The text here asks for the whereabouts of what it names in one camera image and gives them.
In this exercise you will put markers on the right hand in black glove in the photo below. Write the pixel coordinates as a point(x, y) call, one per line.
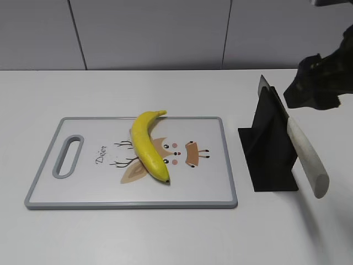
point(320, 80)

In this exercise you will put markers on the white-handled kitchen knife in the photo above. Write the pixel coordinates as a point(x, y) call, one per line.
point(309, 159)

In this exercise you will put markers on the yellow plastic banana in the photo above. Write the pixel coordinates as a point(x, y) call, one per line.
point(144, 147)

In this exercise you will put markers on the black knife stand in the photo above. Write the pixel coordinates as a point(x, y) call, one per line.
point(268, 150)

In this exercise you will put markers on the white grey-rimmed cutting board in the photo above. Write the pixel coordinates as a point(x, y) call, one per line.
point(90, 164)

